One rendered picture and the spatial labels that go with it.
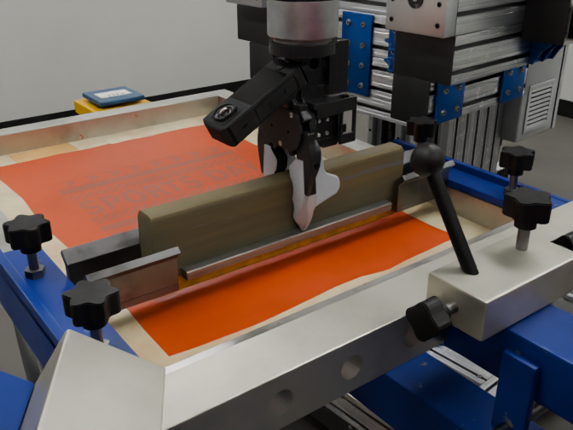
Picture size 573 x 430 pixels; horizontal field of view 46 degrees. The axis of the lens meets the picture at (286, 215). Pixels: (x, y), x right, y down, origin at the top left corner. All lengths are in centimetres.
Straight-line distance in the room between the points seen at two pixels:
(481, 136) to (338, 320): 132
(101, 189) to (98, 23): 363
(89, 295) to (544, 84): 155
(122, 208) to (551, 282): 59
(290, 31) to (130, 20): 403
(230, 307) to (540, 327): 31
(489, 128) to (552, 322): 130
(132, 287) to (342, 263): 25
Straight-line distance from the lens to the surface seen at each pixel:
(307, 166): 72
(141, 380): 31
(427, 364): 71
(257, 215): 74
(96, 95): 150
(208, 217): 71
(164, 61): 485
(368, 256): 82
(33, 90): 454
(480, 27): 134
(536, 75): 188
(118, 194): 101
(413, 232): 88
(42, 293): 69
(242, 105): 70
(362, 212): 83
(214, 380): 48
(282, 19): 70
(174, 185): 102
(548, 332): 56
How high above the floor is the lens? 134
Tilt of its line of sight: 25 degrees down
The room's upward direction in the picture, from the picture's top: straight up
